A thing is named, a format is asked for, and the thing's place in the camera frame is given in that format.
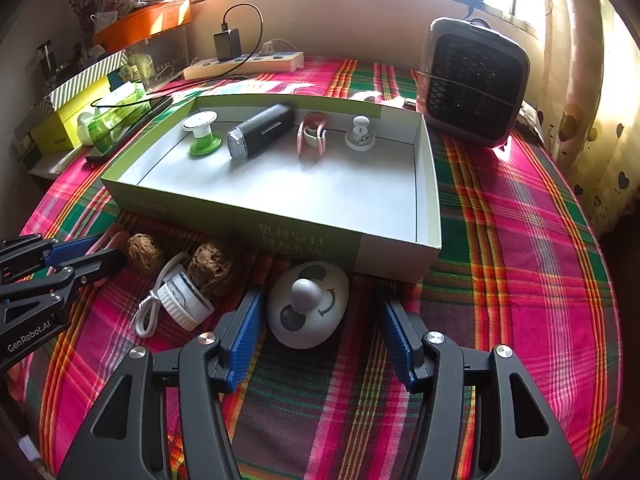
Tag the grey mini desk fan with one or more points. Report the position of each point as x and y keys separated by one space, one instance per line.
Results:
x=472 y=82

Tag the brown wrinkled walnut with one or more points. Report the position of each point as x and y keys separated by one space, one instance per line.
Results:
x=145 y=255
x=212 y=272

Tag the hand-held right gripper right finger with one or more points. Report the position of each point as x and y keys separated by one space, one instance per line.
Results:
x=400 y=340

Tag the black bike light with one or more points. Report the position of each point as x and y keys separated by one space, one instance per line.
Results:
x=260 y=130

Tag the black phone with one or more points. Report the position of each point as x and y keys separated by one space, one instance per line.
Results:
x=127 y=135

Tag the black charger adapter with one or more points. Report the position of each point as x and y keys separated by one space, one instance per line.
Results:
x=227 y=45

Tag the striped cardboard box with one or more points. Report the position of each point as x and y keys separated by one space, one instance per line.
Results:
x=90 y=75

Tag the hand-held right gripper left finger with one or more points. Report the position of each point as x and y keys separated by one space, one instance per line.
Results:
x=245 y=340

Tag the tall glass jar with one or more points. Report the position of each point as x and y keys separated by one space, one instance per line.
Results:
x=45 y=60

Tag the heart print curtain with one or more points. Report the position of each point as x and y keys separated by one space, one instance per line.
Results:
x=585 y=85

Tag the green white cardboard box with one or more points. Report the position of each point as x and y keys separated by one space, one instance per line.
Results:
x=300 y=195

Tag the green tissue pack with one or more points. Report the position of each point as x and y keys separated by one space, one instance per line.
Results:
x=112 y=115

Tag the white printed mug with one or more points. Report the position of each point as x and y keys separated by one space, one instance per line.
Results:
x=102 y=21

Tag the yellow-green carton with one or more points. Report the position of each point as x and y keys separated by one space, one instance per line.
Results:
x=65 y=122

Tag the white side table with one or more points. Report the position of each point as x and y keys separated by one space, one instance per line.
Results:
x=50 y=165

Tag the clear plastic container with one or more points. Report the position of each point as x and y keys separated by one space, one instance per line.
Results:
x=160 y=57

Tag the pink plastic clip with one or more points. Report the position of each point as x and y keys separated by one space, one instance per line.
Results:
x=111 y=235
x=312 y=132

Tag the small brown packet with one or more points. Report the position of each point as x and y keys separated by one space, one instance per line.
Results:
x=409 y=105

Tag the small white knob device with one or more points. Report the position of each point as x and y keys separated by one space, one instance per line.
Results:
x=360 y=136

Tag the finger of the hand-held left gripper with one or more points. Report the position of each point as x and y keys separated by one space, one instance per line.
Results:
x=75 y=250
x=102 y=263

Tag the orange plastic tray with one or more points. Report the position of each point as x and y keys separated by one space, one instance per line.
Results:
x=145 y=22

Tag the white plug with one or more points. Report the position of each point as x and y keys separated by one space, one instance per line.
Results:
x=270 y=47

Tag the white oval knob device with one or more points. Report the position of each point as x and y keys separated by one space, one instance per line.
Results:
x=307 y=315

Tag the white power strip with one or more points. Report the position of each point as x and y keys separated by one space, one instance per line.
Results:
x=245 y=65

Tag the green white suction holder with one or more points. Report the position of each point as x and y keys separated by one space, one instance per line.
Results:
x=201 y=135

